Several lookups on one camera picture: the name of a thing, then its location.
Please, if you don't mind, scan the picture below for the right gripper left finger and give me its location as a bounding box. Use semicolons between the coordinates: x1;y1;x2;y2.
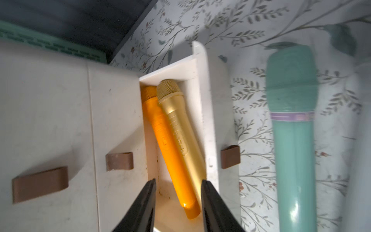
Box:
113;179;157;232

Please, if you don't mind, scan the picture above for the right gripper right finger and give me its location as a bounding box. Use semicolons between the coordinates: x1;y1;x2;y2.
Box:
201;180;244;232

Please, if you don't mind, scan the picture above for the orange microphone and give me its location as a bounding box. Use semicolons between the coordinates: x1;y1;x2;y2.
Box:
141;86;201;219

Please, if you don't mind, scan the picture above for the white plastic drawer unit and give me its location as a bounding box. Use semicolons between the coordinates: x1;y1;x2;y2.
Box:
1;42;148;232

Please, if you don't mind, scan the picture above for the gold microphone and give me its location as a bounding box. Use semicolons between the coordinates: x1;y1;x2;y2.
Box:
157;79;206;205

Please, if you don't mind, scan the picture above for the white bottom drawer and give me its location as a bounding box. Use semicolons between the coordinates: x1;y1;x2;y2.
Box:
139;42;241;232

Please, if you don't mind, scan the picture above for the green microphone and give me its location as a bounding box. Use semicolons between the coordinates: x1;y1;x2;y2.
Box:
266;45;318;232

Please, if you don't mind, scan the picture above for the white microphone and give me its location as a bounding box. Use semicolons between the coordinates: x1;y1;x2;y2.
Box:
340;60;371;232

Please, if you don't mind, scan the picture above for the green plastic file organizer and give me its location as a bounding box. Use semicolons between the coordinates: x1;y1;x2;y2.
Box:
1;21;107;64

